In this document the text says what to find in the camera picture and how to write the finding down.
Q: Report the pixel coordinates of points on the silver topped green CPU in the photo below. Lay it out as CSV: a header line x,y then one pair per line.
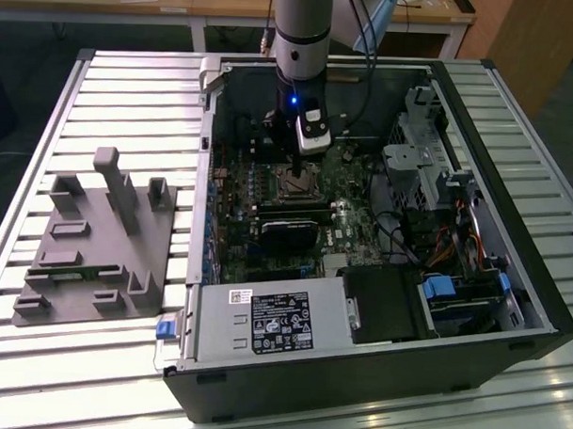
x,y
305,186

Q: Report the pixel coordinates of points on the CPU socket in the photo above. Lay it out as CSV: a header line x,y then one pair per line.
x,y
281,192

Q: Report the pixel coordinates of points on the black graphics card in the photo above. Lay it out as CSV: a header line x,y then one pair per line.
x,y
288,233

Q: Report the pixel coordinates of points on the green motherboard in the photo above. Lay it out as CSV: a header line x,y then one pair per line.
x,y
352,212

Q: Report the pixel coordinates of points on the silver metal drive cage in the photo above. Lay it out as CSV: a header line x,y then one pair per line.
x,y
411,157

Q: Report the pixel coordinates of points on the wooden desk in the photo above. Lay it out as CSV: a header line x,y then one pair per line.
x,y
218,7

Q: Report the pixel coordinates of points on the silver finned heat sink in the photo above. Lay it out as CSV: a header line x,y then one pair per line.
x,y
335,263

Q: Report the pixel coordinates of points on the black drive bay box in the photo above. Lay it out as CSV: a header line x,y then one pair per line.
x,y
382,302

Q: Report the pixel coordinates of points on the silver power supply with label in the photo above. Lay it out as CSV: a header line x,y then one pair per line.
x,y
217,325

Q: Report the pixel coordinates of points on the hard disk in blue carrier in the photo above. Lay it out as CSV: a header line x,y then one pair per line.
x,y
440,288

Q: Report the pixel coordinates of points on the grey parts rack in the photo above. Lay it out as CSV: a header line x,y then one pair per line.
x,y
92,245

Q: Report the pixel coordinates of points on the blue case latch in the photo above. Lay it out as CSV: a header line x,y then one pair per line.
x,y
166,329

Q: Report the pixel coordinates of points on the green RAM stick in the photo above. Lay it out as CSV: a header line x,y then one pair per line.
x,y
89,274

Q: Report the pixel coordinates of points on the wooden cabinet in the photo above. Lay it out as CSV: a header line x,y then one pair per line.
x,y
532,44

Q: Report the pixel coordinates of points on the black grey PC case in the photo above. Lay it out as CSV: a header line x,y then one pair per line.
x,y
308,389

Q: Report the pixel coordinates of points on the white silver wrist camera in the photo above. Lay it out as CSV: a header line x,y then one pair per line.
x,y
313,135

